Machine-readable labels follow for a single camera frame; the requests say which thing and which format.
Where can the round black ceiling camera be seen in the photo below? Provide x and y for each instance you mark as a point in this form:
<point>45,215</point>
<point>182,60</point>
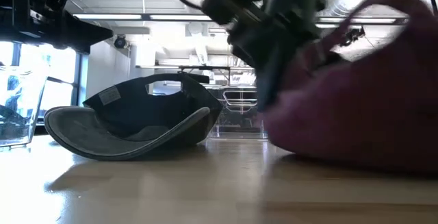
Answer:
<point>120,41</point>

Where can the charcoal baseball cap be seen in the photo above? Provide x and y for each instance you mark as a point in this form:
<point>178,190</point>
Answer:
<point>137,114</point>

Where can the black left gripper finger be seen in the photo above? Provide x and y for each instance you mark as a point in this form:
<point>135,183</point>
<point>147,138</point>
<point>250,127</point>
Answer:
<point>85,32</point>

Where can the clear plastic bin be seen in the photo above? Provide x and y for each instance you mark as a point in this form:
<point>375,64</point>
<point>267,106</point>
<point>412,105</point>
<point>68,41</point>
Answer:
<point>20,114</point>
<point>239,124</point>

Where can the maroon cap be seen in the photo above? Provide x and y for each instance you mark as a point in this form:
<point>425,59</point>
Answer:
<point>359,114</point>

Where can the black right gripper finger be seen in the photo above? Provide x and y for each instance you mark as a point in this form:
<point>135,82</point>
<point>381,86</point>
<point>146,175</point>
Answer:
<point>270,83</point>

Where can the long ceiling light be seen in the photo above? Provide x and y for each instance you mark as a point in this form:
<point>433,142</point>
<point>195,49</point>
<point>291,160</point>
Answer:
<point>359,20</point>
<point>181,17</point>
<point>107,16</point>

